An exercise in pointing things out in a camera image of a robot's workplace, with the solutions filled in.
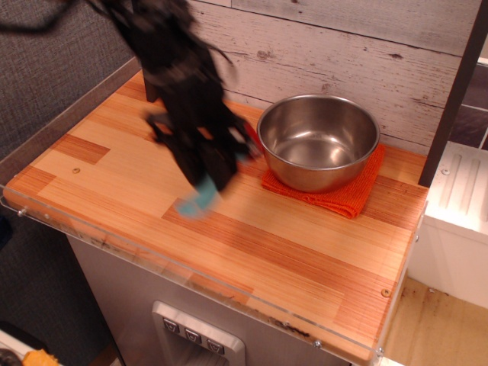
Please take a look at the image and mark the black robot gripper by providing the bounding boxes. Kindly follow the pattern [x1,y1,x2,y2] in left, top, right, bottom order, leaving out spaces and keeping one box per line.
[144,72,250,191]

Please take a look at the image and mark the blue brush with white bristles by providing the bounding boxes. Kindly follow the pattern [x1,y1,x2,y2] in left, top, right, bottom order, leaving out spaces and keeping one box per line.
[173,152,252,220]

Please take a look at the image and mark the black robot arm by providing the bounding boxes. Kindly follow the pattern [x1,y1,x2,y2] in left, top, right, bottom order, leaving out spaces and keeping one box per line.
[93,1,257,191]

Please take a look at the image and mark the metal bowl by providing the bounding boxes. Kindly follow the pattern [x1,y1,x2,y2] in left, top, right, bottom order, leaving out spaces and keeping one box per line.
[257,95,380,193]

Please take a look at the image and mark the red toy strawberry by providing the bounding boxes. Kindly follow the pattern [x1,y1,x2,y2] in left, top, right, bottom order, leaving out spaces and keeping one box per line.
[244,121,263,159]

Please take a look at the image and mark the orange folded cloth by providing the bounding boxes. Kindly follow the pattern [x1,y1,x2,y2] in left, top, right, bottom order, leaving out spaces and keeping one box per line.
[262,144,386,219]

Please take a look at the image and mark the grey toy fridge cabinet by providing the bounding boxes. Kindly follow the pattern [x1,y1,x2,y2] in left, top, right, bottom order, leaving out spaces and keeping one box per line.
[69,238,347,365]

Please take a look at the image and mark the silver dispenser button panel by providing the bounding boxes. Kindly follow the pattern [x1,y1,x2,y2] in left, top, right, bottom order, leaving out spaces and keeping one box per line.
[152,300,246,365]

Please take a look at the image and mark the clear acrylic edge guard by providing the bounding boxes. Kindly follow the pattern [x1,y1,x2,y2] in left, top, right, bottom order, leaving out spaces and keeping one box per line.
[2,180,390,365]

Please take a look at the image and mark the yellow object at corner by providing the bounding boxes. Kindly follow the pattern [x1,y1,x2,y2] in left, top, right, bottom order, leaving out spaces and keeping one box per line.
[21,349,60,366]

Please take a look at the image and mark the white toy sink unit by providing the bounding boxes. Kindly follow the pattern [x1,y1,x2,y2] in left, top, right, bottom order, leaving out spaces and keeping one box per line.
[406,56,488,310]

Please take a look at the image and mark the dark grey vertical post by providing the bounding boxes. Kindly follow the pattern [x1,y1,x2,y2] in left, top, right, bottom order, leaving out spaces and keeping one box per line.
[418,0,487,188]

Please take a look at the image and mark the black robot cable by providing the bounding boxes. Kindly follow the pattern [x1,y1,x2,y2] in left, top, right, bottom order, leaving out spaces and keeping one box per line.
[0,0,92,35]

